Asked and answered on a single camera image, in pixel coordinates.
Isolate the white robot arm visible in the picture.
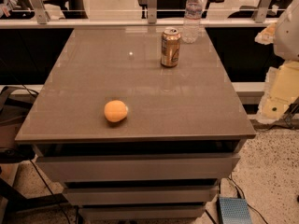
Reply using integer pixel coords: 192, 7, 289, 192
255, 0, 299, 124

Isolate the clear plastic water bottle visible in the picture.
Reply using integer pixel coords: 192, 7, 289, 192
182, 0, 204, 44

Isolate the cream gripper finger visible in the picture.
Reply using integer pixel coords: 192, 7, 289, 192
261, 62, 299, 120
254, 23, 276, 45

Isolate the orange soda can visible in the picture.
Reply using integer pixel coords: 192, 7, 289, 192
161, 27, 180, 67

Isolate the grey drawer cabinet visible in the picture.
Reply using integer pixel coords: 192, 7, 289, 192
16, 27, 255, 221

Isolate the black office chair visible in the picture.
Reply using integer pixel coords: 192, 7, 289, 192
136, 0, 225, 20

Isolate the orange fruit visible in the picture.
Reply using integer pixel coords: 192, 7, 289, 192
104, 100, 128, 122

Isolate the black floor cable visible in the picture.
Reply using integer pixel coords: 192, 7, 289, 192
204, 175, 269, 224

